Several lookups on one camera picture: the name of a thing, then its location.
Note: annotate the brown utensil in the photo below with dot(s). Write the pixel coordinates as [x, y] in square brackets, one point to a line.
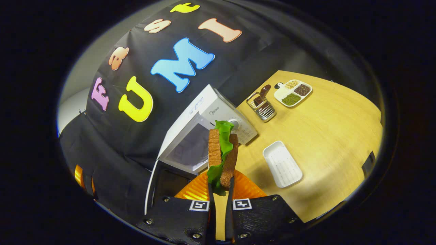
[265, 92]

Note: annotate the white microwave oven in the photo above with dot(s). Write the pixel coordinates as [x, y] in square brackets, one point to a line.
[204, 105]

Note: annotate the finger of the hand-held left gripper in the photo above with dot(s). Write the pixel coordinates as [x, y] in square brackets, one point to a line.
[79, 176]
[93, 186]

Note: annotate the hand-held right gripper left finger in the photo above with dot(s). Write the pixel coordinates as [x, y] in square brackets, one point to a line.
[212, 221]

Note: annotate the white rectangular tray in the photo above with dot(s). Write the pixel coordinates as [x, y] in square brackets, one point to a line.
[282, 165]

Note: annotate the white divided dish with beans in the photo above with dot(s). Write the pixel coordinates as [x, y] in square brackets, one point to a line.
[282, 93]

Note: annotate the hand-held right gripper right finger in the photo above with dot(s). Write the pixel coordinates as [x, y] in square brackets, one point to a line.
[229, 221]

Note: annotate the sandwich with lettuce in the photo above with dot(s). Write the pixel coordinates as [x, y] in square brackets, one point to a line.
[214, 146]

